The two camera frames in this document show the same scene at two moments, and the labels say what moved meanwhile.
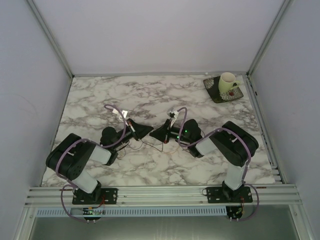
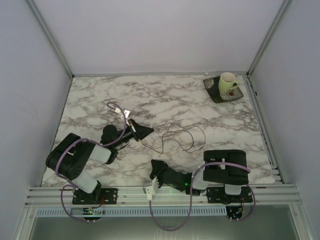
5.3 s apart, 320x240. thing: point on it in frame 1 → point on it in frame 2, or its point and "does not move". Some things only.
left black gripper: (138, 131) does not move
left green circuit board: (88, 211) does not move
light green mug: (227, 82) does not move
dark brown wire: (124, 150) → (167, 133)
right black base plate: (243, 194) does not move
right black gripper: (164, 133) → (158, 167)
